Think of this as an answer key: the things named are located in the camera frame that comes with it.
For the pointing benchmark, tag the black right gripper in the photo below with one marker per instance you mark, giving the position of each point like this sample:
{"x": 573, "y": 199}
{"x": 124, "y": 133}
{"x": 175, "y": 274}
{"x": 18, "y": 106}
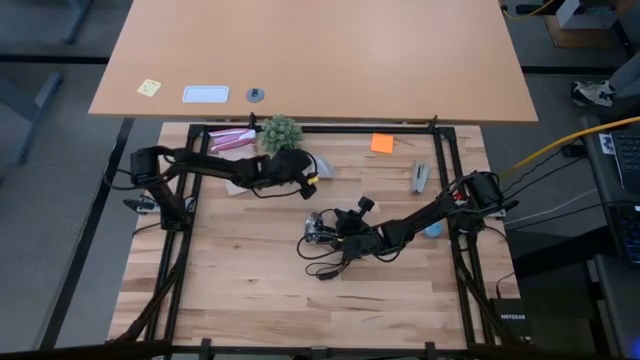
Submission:
{"x": 360, "y": 235}

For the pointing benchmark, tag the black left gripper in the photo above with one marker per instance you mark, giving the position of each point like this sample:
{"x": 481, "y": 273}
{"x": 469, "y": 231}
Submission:
{"x": 287, "y": 167}

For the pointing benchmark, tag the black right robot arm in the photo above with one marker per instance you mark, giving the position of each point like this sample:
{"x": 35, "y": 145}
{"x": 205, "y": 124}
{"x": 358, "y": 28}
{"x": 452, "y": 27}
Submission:
{"x": 440, "y": 210}

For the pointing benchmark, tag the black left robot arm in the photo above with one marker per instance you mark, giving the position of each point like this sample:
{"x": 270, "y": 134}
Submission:
{"x": 200, "y": 167}

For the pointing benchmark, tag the artificial succulent in woven pot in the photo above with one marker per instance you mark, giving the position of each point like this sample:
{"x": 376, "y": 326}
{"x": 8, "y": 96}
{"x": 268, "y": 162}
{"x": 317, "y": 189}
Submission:
{"x": 281, "y": 131}

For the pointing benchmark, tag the tan cardboard sheet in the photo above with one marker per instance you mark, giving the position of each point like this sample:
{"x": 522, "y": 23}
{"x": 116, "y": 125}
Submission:
{"x": 235, "y": 189}

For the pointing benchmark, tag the pink and white packet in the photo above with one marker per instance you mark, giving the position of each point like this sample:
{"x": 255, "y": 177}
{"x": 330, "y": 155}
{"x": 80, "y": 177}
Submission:
{"x": 232, "y": 139}

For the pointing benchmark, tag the orange sticky note pad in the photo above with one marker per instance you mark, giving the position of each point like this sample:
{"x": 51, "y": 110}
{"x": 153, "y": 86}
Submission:
{"x": 382, "y": 143}

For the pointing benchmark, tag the blue crumpled ball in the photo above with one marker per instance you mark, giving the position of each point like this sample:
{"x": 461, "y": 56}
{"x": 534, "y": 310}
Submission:
{"x": 434, "y": 231}

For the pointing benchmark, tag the grey stapler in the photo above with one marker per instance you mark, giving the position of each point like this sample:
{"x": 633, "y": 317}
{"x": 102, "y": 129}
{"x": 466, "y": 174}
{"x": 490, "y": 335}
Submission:
{"x": 420, "y": 176}

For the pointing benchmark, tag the white rectangular card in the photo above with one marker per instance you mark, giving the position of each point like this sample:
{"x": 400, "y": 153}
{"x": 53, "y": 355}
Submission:
{"x": 206, "y": 94}

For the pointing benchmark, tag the light brown desk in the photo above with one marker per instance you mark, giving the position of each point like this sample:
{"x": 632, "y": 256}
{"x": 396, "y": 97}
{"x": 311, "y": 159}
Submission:
{"x": 310, "y": 60}

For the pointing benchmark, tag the yellow sticky note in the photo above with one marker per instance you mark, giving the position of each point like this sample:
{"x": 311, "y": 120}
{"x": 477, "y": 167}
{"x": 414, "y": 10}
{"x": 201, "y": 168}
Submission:
{"x": 148, "y": 87}

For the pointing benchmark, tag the keyboard with blue backlight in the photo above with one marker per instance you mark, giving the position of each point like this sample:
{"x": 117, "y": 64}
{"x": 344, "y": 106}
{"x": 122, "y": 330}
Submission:
{"x": 627, "y": 235}

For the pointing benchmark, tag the person's shoe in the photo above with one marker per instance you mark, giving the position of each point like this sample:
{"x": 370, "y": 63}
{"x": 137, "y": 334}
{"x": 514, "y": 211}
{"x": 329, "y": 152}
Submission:
{"x": 592, "y": 93}

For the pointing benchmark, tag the black keyboard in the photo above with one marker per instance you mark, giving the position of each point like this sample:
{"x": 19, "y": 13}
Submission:
{"x": 627, "y": 160}

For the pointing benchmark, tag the cardboard box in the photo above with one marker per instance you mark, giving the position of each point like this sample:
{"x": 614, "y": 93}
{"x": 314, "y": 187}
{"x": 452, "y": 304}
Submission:
{"x": 580, "y": 25}

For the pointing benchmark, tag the person's leg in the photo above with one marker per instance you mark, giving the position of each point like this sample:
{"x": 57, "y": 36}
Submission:
{"x": 627, "y": 80}

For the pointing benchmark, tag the black aluminium table frame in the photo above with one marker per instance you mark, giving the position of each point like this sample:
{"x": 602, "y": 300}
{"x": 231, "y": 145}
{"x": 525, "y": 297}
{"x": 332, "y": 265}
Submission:
{"x": 170, "y": 280}

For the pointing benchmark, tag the black Netgear network switch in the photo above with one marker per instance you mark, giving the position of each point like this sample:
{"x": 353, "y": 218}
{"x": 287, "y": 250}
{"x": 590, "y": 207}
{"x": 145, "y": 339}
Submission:
{"x": 512, "y": 320}

